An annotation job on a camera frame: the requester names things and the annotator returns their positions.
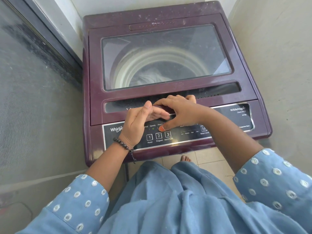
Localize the person's left hand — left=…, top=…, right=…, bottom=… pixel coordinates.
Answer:
left=119, top=101, right=171, bottom=149

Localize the person's right hand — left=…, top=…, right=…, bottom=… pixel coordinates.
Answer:
left=153, top=94, right=213, bottom=132

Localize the maroon glass washer lid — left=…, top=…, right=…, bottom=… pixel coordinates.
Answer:
left=88, top=13, right=259, bottom=126

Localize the person's right forearm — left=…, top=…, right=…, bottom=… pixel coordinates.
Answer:
left=202, top=107, right=265, bottom=174

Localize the person's left forearm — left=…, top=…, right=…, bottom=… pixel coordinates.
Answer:
left=86, top=141, right=133, bottom=193

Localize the white laundry in drum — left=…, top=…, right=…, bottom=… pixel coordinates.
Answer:
left=136, top=69, right=171, bottom=85

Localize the steel washer drum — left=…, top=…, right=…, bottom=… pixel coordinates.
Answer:
left=110, top=46, right=213, bottom=90

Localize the black washer control panel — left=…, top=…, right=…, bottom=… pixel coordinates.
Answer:
left=102, top=103, right=256, bottom=151

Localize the blue dotted dress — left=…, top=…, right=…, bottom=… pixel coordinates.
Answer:
left=17, top=148, right=312, bottom=234

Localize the maroon top-load washing machine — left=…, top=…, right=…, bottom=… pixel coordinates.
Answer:
left=82, top=0, right=273, bottom=168

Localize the grey mesh screen door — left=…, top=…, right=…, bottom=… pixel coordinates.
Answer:
left=0, top=0, right=84, bottom=193

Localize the black bead bracelet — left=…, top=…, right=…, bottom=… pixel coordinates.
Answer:
left=113, top=137, right=136, bottom=164

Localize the dark door frame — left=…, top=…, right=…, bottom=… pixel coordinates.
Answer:
left=7, top=0, right=84, bottom=70

